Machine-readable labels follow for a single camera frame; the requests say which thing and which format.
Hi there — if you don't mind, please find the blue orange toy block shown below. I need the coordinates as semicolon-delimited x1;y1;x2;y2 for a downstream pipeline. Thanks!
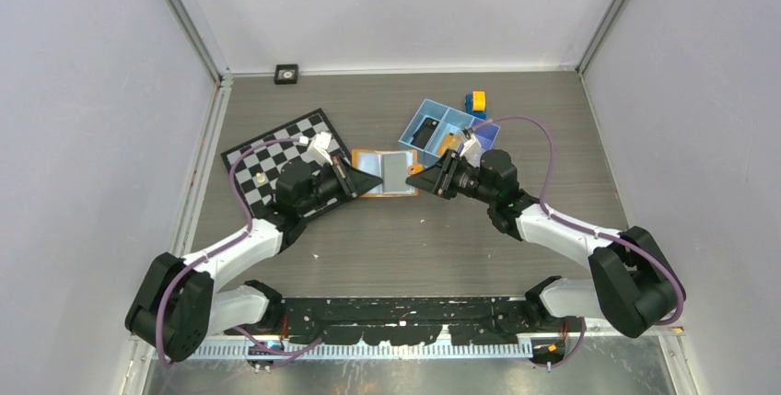
464;90;487;120

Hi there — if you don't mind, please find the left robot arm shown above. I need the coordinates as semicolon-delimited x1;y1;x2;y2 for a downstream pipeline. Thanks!
124;157;382;363

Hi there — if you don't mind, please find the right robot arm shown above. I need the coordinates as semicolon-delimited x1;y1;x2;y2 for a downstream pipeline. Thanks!
406;150;686;338

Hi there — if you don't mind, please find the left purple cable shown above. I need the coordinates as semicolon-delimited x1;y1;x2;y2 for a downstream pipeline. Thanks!
155;136;324;371

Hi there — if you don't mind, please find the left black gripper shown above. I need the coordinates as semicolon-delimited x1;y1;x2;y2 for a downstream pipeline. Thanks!
297;155;381;216

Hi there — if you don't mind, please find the blue compartment tray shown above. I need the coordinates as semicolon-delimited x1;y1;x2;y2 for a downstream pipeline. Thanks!
398;99;501;167

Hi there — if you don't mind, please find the aluminium frame rail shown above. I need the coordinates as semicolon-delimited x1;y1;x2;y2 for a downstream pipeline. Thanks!
129;331;228;362

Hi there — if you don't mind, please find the purple cable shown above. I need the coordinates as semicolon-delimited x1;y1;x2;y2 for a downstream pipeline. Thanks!
470;115;687;370
155;136;324;371

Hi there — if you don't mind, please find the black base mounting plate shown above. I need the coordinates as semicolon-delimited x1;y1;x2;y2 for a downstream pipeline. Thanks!
242;296;581;346

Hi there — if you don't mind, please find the small black square device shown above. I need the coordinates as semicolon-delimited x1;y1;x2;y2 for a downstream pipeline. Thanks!
274;64;299;86

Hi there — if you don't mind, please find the black item in tray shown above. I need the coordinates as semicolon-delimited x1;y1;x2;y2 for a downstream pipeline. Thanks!
412;117;438;148

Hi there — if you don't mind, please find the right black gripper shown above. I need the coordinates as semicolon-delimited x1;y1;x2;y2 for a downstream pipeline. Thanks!
406;149;497;205

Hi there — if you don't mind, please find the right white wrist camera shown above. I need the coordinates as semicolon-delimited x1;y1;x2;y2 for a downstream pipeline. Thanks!
459;128;484;166

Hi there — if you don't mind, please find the black white chessboard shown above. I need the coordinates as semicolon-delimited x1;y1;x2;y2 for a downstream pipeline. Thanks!
220;109;350;218

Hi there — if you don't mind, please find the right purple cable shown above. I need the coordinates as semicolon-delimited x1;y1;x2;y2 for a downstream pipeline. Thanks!
470;115;687;370

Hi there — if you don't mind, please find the orange item in tray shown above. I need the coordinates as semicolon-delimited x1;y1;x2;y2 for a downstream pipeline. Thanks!
436;133;462;157

